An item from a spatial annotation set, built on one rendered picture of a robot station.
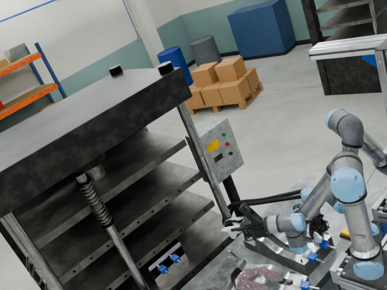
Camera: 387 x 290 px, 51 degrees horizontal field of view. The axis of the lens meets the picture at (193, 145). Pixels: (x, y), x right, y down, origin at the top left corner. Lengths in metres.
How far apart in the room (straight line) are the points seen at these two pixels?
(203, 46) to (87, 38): 2.53
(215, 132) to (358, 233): 1.43
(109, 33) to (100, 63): 0.74
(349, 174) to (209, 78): 5.91
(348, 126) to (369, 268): 0.65
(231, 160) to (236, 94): 4.02
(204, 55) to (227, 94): 2.23
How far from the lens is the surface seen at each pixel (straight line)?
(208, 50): 9.10
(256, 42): 9.43
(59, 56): 9.00
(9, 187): 2.14
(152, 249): 2.70
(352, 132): 2.05
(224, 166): 2.97
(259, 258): 2.66
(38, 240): 2.40
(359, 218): 1.71
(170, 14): 11.02
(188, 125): 2.57
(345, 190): 1.59
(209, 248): 2.90
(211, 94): 7.21
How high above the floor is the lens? 2.55
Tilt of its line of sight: 23 degrees down
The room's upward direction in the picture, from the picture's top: 23 degrees counter-clockwise
